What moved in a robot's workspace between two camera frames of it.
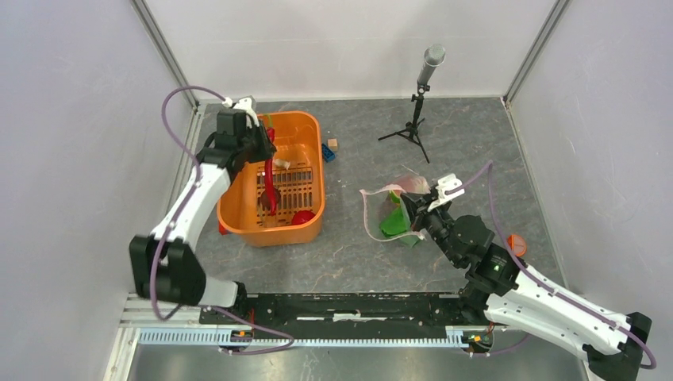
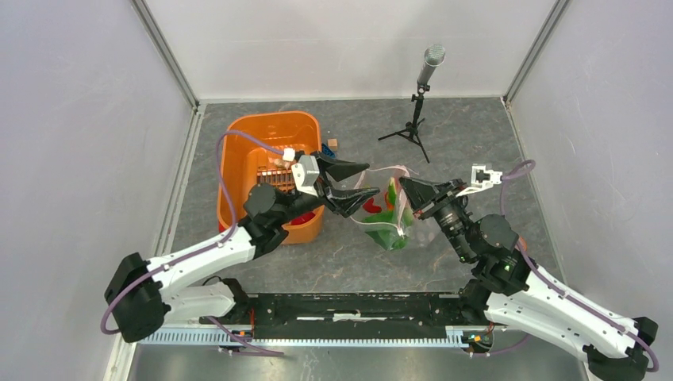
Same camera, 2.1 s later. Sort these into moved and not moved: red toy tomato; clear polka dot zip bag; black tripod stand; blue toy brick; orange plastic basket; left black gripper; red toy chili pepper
Moved: left black gripper; clear polka dot zip bag; red toy chili pepper
Not moved: blue toy brick; black tripod stand; red toy tomato; orange plastic basket
